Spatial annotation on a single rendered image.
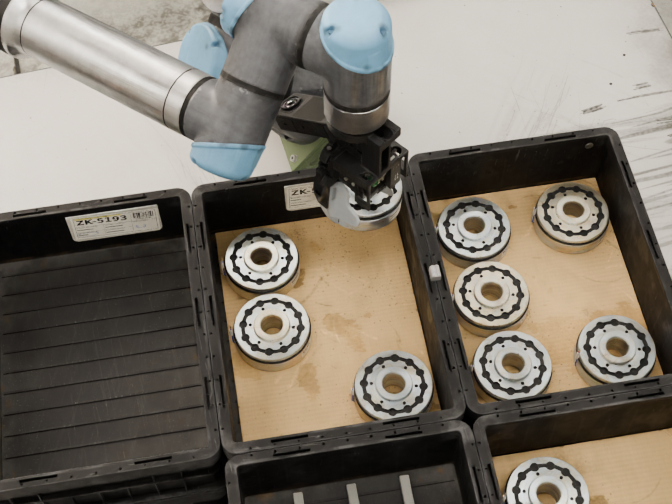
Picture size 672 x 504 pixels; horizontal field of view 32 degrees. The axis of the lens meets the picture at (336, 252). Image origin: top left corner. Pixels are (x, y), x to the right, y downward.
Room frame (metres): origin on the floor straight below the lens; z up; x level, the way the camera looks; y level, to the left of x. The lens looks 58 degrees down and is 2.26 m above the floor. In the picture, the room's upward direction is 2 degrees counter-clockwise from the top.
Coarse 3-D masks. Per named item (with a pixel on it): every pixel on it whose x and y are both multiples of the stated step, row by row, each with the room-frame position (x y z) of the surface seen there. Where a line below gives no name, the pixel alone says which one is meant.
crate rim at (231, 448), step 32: (192, 192) 0.93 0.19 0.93; (416, 224) 0.87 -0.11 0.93; (448, 352) 0.68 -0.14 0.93; (224, 384) 0.64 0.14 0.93; (448, 384) 0.64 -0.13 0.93; (224, 416) 0.60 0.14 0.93; (416, 416) 0.59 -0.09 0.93; (448, 416) 0.59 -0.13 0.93; (224, 448) 0.56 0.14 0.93; (256, 448) 0.56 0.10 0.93
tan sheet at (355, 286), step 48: (336, 240) 0.91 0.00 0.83; (384, 240) 0.91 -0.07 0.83; (336, 288) 0.83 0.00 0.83; (384, 288) 0.83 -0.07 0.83; (336, 336) 0.76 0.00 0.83; (384, 336) 0.76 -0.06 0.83; (240, 384) 0.69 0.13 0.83; (288, 384) 0.69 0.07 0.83; (336, 384) 0.69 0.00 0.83; (288, 432) 0.62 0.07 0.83
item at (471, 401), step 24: (480, 144) 1.00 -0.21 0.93; (504, 144) 1.00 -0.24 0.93; (528, 144) 1.00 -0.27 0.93; (552, 144) 1.00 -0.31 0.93; (408, 168) 0.96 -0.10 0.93; (624, 168) 0.96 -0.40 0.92; (648, 216) 0.87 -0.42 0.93; (432, 240) 0.84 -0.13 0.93; (648, 240) 0.83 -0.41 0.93; (432, 264) 0.81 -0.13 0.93; (456, 336) 0.70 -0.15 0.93; (456, 360) 0.67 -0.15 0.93; (624, 384) 0.63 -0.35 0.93; (648, 384) 0.63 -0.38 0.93; (480, 408) 0.60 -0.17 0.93; (504, 408) 0.60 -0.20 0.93
